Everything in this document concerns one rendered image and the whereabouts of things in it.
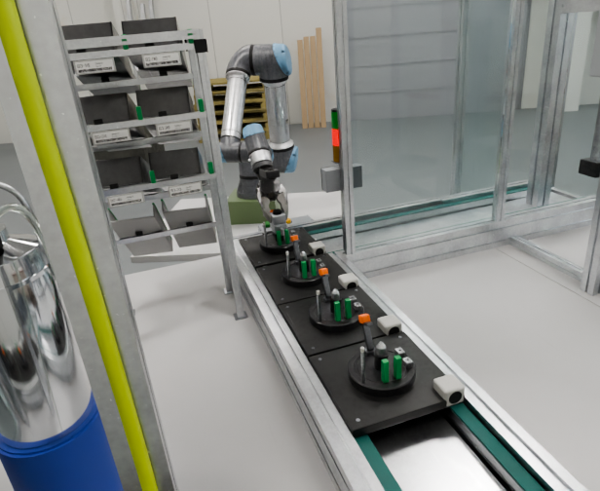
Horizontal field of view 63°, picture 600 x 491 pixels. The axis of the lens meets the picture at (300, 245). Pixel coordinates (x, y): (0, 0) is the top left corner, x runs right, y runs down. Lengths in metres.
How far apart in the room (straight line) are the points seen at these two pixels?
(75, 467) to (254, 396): 0.49
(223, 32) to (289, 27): 1.14
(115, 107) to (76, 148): 0.95
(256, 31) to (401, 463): 8.53
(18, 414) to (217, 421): 0.50
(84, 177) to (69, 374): 0.46
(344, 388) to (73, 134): 0.79
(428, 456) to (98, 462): 0.57
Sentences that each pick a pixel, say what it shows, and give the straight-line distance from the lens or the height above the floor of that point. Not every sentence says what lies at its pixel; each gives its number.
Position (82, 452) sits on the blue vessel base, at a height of 1.10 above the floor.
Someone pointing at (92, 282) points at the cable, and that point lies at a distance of 0.41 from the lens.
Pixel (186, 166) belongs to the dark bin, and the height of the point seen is 1.33.
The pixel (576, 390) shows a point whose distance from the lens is 1.30.
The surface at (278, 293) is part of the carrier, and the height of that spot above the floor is 0.97.
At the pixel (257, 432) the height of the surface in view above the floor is 0.86.
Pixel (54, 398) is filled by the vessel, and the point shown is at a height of 1.20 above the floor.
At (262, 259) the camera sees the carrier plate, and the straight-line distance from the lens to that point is 1.60.
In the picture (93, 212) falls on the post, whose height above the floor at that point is 1.53.
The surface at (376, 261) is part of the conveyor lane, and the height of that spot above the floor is 0.91.
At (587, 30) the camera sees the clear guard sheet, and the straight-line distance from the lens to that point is 2.35.
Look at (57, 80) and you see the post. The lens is 0.39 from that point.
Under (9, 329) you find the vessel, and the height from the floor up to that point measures 1.33.
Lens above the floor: 1.65
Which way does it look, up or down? 24 degrees down
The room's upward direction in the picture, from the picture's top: 5 degrees counter-clockwise
